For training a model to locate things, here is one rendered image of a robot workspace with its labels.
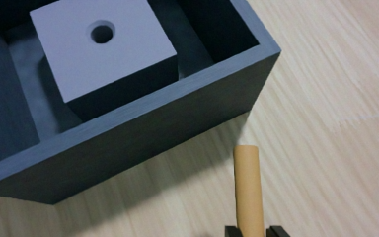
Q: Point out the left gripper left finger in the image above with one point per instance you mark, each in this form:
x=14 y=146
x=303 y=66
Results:
x=232 y=231

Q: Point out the tan wooden peg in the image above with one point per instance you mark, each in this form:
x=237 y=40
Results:
x=248 y=191

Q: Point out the dark grey open box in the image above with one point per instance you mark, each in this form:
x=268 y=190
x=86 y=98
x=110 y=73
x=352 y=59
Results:
x=43 y=160

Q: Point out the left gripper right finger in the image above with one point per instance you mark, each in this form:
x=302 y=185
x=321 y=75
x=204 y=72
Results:
x=276 y=231

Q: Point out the grey-blue square block with hole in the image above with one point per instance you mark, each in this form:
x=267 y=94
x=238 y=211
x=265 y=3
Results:
x=93 y=78

